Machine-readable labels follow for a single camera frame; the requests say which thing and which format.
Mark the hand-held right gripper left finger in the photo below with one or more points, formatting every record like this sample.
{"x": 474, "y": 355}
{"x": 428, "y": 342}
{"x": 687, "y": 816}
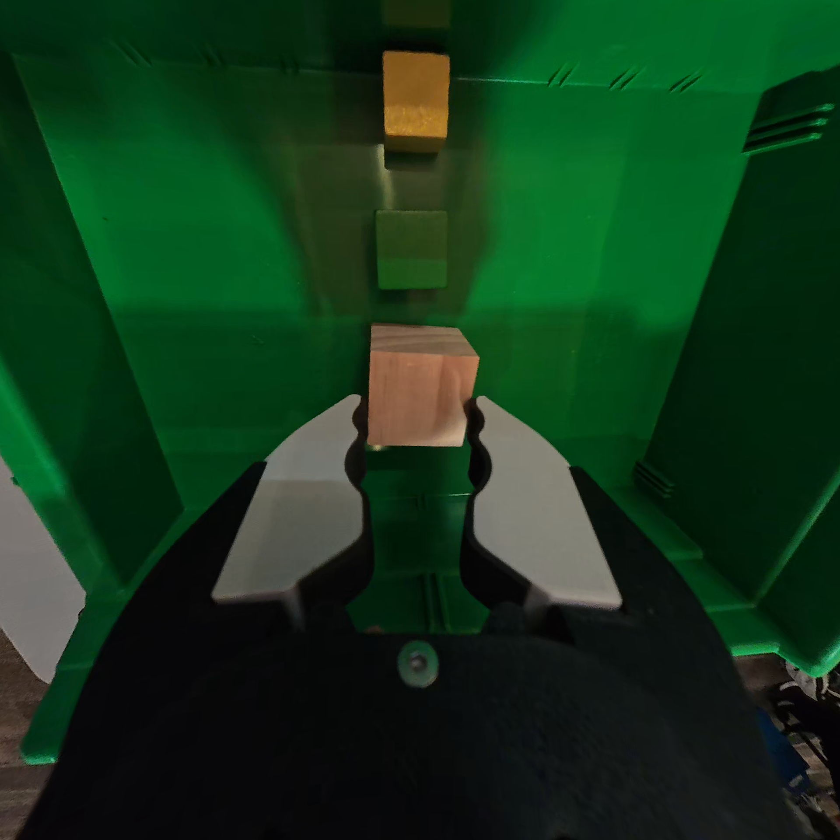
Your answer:
{"x": 289, "y": 525}

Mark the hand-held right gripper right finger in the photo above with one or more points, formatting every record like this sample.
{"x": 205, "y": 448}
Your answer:
{"x": 538, "y": 525}

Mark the small wooden cube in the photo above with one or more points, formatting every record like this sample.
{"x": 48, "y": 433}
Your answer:
{"x": 420, "y": 394}

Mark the green plastic bin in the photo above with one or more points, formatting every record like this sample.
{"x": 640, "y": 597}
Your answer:
{"x": 197, "y": 262}

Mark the green cube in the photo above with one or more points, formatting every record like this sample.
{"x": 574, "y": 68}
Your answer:
{"x": 412, "y": 249}

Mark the yellow cube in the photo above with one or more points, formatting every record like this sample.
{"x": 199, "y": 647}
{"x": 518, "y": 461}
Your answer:
{"x": 417, "y": 98}

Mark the dark bag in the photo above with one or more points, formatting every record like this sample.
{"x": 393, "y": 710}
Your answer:
{"x": 807, "y": 709}

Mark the blue object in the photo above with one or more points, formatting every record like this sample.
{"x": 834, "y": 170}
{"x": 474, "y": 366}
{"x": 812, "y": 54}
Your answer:
{"x": 781, "y": 754}

